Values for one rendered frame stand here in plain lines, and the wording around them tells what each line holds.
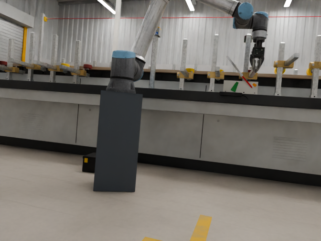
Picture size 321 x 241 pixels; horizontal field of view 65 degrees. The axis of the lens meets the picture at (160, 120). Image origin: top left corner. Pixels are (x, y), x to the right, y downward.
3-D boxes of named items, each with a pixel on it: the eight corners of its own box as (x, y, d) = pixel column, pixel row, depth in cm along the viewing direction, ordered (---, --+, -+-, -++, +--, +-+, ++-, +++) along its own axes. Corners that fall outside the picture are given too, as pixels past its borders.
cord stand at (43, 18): (39, 89, 369) (45, 13, 366) (34, 88, 371) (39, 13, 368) (43, 90, 377) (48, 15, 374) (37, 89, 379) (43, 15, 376)
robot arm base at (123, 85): (137, 93, 156) (138, 77, 155) (105, 91, 151) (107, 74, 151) (133, 95, 174) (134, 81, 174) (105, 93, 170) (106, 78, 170)
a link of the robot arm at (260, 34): (251, 34, 170) (266, 34, 168) (251, 41, 170) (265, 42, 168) (252, 30, 161) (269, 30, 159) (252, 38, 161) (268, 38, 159)
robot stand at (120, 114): (134, 191, 155) (143, 94, 153) (92, 191, 149) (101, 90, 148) (130, 180, 179) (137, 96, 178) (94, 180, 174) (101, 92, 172)
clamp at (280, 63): (294, 67, 189) (294, 60, 189) (274, 66, 192) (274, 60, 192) (291, 69, 195) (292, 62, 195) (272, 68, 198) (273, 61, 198)
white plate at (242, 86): (257, 94, 195) (258, 81, 195) (222, 92, 201) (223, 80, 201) (257, 94, 196) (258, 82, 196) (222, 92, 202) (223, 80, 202)
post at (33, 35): (30, 81, 245) (33, 31, 244) (27, 81, 246) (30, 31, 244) (32, 82, 248) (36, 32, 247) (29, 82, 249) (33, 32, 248)
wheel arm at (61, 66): (62, 69, 206) (62, 64, 206) (58, 69, 206) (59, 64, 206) (89, 77, 248) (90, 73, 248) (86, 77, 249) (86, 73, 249)
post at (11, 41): (8, 86, 251) (11, 38, 250) (5, 86, 252) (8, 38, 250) (11, 86, 254) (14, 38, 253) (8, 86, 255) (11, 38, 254)
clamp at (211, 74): (224, 78, 201) (224, 71, 201) (207, 77, 204) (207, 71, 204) (223, 79, 207) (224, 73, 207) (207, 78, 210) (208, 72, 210)
